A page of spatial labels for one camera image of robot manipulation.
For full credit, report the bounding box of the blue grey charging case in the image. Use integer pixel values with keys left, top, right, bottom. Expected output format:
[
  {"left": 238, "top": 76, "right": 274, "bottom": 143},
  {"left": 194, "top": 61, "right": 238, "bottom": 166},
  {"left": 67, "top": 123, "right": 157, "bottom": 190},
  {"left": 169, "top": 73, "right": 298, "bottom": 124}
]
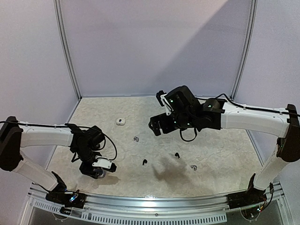
[{"left": 93, "top": 168, "right": 106, "bottom": 179}]

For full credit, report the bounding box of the white earbud charging case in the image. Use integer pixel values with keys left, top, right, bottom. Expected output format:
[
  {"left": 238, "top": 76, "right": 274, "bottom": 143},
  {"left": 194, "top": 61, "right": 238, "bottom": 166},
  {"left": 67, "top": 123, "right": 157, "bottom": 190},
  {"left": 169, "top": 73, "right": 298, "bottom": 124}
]
[{"left": 116, "top": 118, "right": 126, "bottom": 126}]

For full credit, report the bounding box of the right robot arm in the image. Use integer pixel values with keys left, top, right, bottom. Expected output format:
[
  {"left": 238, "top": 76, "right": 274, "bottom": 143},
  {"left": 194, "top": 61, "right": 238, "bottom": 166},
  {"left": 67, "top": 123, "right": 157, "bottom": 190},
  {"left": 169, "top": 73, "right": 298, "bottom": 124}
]
[{"left": 149, "top": 85, "right": 300, "bottom": 204}]

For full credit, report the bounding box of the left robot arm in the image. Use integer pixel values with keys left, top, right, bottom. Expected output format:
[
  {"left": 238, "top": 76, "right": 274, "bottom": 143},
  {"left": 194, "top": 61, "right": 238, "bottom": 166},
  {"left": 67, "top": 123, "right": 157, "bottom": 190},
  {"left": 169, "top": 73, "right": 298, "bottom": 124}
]
[{"left": 0, "top": 116, "right": 105, "bottom": 203}]

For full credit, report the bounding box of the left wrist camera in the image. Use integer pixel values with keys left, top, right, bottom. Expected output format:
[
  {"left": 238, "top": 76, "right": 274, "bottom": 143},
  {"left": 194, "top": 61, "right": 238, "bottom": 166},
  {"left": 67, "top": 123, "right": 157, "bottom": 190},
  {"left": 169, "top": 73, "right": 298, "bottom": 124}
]
[{"left": 92, "top": 157, "right": 117, "bottom": 173}]

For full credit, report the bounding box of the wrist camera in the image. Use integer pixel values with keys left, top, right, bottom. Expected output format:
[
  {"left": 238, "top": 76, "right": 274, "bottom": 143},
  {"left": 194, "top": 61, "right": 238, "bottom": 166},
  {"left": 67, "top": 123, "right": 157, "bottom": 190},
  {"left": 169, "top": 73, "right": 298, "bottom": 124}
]
[
  {"left": 156, "top": 90, "right": 173, "bottom": 116},
  {"left": 92, "top": 157, "right": 117, "bottom": 173}
]

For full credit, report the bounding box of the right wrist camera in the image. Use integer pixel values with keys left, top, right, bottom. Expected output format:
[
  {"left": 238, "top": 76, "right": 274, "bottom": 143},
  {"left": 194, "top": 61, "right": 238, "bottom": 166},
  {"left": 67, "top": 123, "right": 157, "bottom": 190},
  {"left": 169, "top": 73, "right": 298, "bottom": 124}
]
[{"left": 156, "top": 90, "right": 173, "bottom": 116}]

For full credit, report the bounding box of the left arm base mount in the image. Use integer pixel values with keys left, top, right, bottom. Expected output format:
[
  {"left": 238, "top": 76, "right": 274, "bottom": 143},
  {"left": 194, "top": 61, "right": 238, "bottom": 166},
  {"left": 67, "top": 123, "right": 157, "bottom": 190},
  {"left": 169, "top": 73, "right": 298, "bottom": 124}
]
[{"left": 45, "top": 187, "right": 87, "bottom": 209}]

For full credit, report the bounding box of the aluminium front rail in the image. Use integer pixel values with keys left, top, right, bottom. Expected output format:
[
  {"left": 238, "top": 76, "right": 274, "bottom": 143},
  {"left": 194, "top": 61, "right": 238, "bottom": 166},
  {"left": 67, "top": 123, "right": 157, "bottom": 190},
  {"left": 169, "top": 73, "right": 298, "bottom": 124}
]
[{"left": 20, "top": 182, "right": 294, "bottom": 225}]

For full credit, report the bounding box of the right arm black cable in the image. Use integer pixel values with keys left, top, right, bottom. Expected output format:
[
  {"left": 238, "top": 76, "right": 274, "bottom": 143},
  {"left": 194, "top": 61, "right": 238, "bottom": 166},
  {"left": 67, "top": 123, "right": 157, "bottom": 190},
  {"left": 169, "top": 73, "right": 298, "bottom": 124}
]
[{"left": 179, "top": 93, "right": 300, "bottom": 143}]

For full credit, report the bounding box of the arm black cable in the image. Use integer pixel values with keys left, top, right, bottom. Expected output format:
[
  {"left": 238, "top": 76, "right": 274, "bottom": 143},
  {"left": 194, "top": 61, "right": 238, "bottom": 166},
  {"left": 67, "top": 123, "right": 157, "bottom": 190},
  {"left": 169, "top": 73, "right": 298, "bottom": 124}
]
[
  {"left": 179, "top": 93, "right": 300, "bottom": 143},
  {"left": 0, "top": 120, "right": 118, "bottom": 162}
]

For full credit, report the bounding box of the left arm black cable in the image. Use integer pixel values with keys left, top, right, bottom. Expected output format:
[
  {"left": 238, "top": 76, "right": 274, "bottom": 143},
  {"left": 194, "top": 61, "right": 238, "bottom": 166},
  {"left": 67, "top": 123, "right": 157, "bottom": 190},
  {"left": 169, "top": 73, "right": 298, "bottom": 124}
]
[{"left": 0, "top": 120, "right": 118, "bottom": 162}]

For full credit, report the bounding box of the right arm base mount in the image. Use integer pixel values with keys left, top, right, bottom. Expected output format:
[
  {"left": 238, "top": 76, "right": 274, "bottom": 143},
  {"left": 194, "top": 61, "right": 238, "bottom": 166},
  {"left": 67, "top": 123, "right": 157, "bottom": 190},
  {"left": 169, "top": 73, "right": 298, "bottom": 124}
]
[{"left": 226, "top": 188, "right": 267, "bottom": 209}]

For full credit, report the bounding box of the right aluminium frame post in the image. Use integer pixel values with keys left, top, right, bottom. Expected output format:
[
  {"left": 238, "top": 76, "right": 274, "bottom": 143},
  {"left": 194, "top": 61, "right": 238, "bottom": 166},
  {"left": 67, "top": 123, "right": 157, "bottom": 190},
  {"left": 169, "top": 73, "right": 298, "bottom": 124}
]
[{"left": 230, "top": 0, "right": 257, "bottom": 100}]

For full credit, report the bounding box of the aluminium frame post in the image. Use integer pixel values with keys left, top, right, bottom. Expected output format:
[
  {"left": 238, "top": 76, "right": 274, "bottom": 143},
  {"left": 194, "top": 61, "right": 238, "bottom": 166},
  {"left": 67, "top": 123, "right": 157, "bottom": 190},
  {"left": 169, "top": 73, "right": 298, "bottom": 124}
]
[
  {"left": 53, "top": 0, "right": 82, "bottom": 101},
  {"left": 230, "top": 0, "right": 257, "bottom": 100}
]

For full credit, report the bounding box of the left aluminium frame post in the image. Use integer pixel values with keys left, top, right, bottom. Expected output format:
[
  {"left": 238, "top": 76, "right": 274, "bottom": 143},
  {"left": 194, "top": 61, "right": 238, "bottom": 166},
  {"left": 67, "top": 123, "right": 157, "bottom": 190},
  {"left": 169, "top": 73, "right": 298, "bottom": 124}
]
[{"left": 53, "top": 0, "right": 82, "bottom": 101}]

